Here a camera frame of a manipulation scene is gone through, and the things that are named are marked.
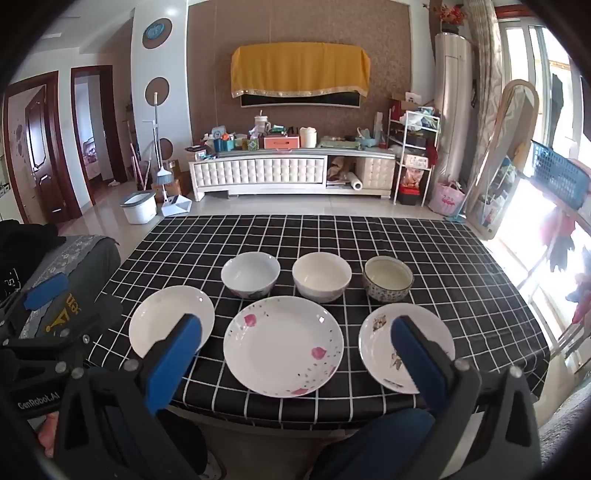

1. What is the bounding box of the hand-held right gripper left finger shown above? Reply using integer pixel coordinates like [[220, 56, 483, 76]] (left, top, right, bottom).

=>
[[46, 313, 206, 480]]

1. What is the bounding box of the grey broom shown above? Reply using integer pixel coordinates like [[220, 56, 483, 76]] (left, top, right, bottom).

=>
[[142, 92, 175, 204]]

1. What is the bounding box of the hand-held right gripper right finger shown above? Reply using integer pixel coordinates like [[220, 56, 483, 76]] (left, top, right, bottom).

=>
[[390, 315, 543, 480]]

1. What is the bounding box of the blue plastic basket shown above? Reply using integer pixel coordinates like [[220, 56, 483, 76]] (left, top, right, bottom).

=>
[[529, 140, 591, 210]]

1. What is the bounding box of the white wire shelf rack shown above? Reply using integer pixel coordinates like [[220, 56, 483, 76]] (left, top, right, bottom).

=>
[[387, 106, 441, 207]]

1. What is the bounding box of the black flower patterned bowl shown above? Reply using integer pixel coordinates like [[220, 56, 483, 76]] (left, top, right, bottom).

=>
[[362, 256, 414, 304]]

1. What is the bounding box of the hanging pink cloth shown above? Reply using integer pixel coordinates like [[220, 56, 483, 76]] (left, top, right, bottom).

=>
[[538, 205, 578, 273]]

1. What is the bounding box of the person's left hand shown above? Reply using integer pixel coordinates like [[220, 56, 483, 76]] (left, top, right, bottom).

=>
[[37, 412, 61, 444]]

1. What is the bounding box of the plain cream bowl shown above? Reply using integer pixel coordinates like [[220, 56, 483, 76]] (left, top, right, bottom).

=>
[[292, 251, 352, 304]]

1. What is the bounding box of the pink flamingo bag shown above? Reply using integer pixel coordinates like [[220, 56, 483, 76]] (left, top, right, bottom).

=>
[[428, 180, 466, 215]]

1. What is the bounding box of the black garment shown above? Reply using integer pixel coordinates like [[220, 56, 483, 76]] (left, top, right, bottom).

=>
[[0, 219, 68, 259]]

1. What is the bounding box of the white dustpan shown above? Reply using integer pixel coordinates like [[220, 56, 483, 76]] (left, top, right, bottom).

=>
[[161, 194, 191, 217]]

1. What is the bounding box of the person's right leg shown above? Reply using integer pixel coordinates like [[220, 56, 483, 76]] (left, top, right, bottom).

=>
[[318, 406, 444, 480]]

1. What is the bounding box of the brown wooden door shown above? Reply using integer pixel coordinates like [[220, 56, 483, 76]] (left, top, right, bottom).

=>
[[25, 85, 65, 222]]

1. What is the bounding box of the white standing air conditioner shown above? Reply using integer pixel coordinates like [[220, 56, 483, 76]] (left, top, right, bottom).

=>
[[434, 32, 474, 185]]

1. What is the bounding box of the white mop bucket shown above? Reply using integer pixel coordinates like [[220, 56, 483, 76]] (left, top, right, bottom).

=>
[[120, 190, 158, 225]]

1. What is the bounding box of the black checked tablecloth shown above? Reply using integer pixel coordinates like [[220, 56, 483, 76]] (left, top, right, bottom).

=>
[[85, 215, 552, 430]]

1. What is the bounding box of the white tufted TV cabinet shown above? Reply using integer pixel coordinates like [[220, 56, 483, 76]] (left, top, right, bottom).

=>
[[188, 148, 398, 202]]

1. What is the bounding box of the white bowl with floral base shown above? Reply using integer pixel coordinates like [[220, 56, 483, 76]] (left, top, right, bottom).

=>
[[221, 251, 281, 299]]

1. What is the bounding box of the patterned beige curtain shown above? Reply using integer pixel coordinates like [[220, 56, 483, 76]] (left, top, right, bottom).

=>
[[466, 0, 505, 185]]

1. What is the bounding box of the black television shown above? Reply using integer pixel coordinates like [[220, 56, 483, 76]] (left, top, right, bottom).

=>
[[240, 90, 362, 109]]

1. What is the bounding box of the oval wooden frame mirror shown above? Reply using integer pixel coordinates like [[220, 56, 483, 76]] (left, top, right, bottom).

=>
[[464, 78, 540, 241]]

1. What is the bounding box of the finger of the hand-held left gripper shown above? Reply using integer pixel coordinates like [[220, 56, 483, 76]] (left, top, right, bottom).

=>
[[0, 272, 70, 324], [2, 313, 105, 372]]

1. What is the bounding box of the animal print white plate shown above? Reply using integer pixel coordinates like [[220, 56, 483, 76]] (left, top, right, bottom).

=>
[[359, 302, 457, 394]]

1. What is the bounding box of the blue wall clock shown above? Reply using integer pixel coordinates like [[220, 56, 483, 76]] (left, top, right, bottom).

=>
[[142, 18, 172, 49]]

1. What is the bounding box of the plain white plate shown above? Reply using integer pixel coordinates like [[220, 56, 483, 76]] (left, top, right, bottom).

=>
[[128, 285, 215, 358]]

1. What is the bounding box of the round brown wall decoration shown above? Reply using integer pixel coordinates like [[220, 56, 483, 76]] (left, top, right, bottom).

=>
[[145, 76, 171, 104]]

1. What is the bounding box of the pink petal print plate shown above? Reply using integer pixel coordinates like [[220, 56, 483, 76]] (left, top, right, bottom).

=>
[[223, 295, 345, 398]]

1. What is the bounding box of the grey blanket with yellow crown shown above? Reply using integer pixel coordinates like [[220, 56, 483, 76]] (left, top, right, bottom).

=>
[[0, 233, 123, 352]]

